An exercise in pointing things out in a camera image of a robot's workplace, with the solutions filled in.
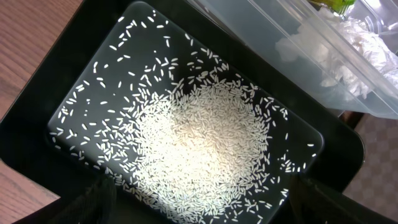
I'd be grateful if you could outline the white rice pile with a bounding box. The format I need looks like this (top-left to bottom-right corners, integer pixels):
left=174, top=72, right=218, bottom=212
left=49, top=9, right=317, bottom=224

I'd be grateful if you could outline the white tissue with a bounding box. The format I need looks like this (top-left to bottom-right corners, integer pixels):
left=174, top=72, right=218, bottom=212
left=275, top=7, right=398, bottom=100

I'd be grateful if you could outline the black plastic tray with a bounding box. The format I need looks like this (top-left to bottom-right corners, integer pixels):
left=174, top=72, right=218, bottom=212
left=1, top=1, right=364, bottom=223

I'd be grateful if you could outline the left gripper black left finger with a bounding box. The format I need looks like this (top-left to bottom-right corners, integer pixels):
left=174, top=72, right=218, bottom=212
left=14, top=175, right=117, bottom=224

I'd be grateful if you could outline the clear plastic bin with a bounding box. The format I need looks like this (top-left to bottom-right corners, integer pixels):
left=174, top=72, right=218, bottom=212
left=193, top=0, right=397, bottom=119

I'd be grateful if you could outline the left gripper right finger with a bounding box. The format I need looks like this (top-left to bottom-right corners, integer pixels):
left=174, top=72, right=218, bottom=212
left=289, top=174, right=397, bottom=224

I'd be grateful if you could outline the green orange snack wrapper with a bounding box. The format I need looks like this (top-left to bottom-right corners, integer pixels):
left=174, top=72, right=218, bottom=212
left=308, top=0, right=356, bottom=15

